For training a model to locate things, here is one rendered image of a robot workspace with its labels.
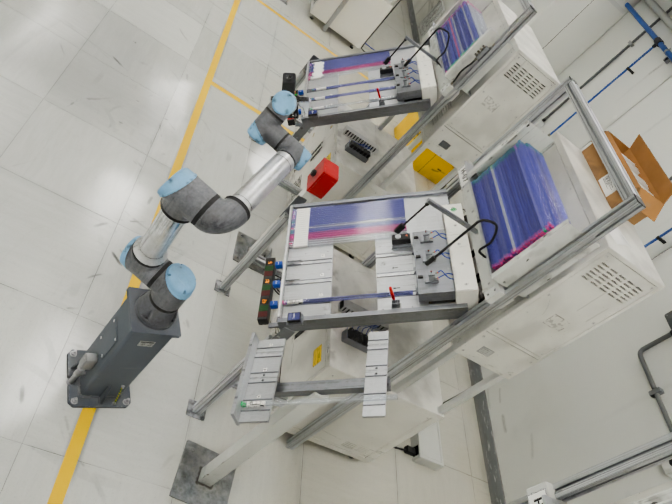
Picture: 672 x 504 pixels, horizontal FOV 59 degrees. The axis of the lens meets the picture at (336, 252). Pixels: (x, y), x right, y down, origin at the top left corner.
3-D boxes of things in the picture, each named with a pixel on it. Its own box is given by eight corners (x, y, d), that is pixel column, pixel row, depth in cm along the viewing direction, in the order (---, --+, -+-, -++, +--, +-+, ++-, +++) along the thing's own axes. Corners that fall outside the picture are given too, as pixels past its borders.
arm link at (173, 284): (170, 318, 204) (188, 297, 196) (140, 292, 203) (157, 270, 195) (188, 299, 214) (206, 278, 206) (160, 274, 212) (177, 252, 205)
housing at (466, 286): (456, 316, 223) (456, 291, 213) (442, 229, 258) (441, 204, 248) (478, 314, 222) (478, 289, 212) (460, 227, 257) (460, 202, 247)
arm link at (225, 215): (230, 241, 167) (319, 148, 196) (200, 214, 166) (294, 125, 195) (218, 256, 176) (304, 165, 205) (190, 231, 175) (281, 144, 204)
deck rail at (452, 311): (280, 332, 228) (276, 322, 224) (280, 328, 230) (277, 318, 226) (468, 317, 220) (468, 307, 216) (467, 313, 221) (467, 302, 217)
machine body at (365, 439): (250, 426, 277) (328, 365, 242) (266, 311, 328) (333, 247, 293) (359, 467, 304) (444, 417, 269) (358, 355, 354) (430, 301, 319)
